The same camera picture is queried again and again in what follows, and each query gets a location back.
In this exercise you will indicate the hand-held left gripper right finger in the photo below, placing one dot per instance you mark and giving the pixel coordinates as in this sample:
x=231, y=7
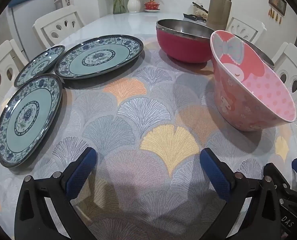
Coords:
x=214, y=175

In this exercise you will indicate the pink cartoon bowl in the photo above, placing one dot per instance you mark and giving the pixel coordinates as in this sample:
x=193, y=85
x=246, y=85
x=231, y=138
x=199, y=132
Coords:
x=251, y=97

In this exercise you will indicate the black tongs on table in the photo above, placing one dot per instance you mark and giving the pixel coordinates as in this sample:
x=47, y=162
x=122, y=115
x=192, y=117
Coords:
x=193, y=17

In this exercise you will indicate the fan pattern tablecloth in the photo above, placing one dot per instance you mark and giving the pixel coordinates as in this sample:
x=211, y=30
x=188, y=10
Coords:
x=148, y=120

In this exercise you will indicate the white ribbed vase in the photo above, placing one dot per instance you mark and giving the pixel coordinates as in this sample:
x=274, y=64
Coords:
x=133, y=3

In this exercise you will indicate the hanging yellow ornaments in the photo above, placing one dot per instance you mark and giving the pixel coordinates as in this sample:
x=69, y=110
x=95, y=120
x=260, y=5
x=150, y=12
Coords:
x=276, y=16

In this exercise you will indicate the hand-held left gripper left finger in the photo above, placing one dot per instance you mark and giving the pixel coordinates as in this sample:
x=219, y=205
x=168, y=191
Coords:
x=81, y=172

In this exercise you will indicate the framed wall picture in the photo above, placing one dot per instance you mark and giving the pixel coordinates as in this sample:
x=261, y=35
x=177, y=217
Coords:
x=277, y=1

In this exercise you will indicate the cream figurine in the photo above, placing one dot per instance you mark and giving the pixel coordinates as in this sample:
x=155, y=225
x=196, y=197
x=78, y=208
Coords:
x=198, y=7

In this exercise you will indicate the red lidded teacup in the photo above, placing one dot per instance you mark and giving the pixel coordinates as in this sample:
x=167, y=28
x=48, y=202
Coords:
x=152, y=5

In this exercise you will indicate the white refrigerator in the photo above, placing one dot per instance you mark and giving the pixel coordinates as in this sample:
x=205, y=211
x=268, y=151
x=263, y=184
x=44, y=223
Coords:
x=21, y=25

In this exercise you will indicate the medium blue floral plate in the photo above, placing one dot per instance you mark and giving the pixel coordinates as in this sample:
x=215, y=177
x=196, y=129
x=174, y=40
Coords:
x=26, y=120

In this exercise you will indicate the white dining chair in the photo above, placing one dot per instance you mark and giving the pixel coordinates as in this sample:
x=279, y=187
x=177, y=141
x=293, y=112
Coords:
x=241, y=25
x=296, y=62
x=3, y=62
x=44, y=26

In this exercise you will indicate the large blue floral plate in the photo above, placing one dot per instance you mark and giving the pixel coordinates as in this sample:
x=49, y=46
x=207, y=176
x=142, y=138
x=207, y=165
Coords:
x=98, y=57

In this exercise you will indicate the small blue floral plate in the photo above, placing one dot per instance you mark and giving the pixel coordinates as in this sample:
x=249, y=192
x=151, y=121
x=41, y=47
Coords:
x=39, y=65

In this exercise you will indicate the red steel bowl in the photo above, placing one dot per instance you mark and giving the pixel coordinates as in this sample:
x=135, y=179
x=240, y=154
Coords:
x=181, y=47

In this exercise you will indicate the green glass vase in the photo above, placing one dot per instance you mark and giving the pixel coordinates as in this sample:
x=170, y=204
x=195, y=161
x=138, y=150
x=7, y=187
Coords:
x=119, y=3

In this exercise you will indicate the blue steel bowl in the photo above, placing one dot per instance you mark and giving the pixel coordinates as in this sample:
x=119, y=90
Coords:
x=263, y=55

